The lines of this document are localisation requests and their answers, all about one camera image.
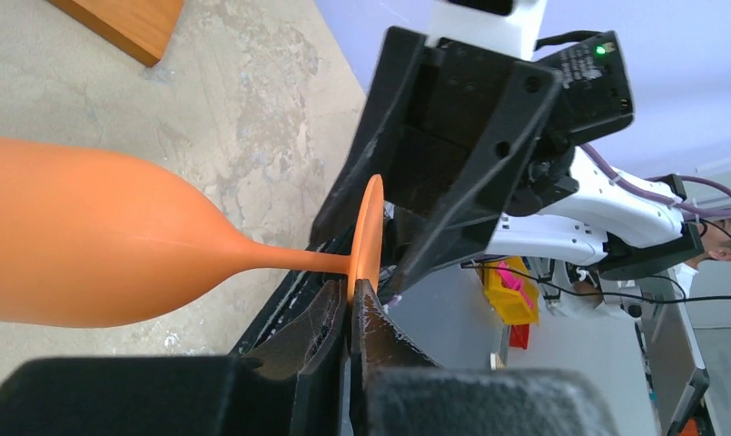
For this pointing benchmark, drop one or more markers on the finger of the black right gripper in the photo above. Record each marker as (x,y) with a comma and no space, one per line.
(374,142)
(457,173)

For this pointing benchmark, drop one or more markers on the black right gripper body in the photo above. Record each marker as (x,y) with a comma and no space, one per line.
(447,66)

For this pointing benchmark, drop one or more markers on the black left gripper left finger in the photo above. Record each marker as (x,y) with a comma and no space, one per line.
(289,385)

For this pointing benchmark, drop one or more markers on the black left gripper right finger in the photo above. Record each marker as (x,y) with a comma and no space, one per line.
(397,389)

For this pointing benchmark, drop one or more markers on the gold wire wine glass rack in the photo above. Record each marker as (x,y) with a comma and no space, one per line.
(140,28)

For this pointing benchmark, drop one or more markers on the orange wine glass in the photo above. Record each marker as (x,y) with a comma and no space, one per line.
(91,238)

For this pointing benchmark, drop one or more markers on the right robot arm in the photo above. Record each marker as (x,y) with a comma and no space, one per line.
(569,205)

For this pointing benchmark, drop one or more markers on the yellow storage bin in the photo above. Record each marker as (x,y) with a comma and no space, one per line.
(510,291)

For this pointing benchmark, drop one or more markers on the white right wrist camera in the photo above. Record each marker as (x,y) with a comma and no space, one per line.
(514,34)

